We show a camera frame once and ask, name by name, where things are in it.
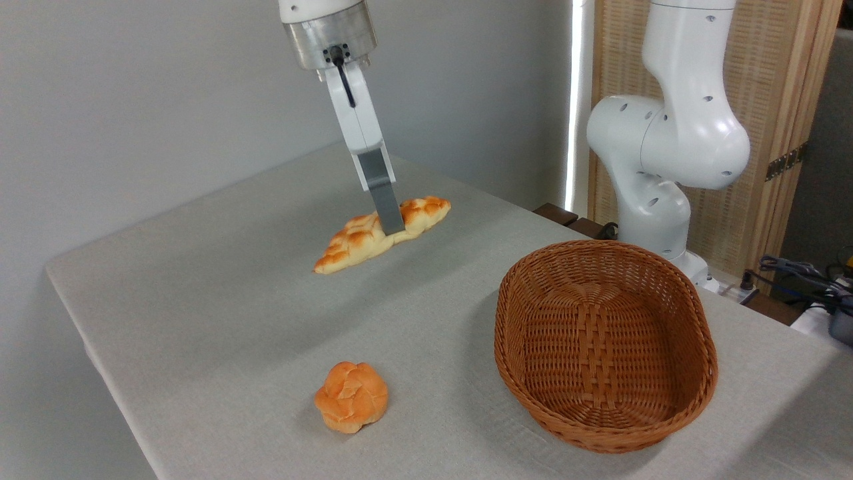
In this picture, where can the dark metal screen hinge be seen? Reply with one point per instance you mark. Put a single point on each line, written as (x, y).
(786, 161)

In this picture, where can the brown wicker basket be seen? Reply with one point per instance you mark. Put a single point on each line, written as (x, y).
(600, 346)

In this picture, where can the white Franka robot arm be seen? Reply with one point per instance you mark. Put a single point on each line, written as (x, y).
(673, 133)

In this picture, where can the long braided bread loaf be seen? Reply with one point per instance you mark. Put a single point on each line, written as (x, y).
(353, 246)

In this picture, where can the brown wooden board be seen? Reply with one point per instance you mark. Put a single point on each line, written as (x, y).
(773, 308)

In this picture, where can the grey tablecloth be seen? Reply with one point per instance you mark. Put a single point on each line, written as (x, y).
(200, 300)

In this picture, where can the round orange bread roll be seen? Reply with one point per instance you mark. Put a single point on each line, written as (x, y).
(352, 398)

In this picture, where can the dark brown wooden block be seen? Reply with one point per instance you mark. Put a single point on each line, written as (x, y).
(555, 213)
(590, 228)

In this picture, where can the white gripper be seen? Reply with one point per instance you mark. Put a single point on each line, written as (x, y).
(356, 113)

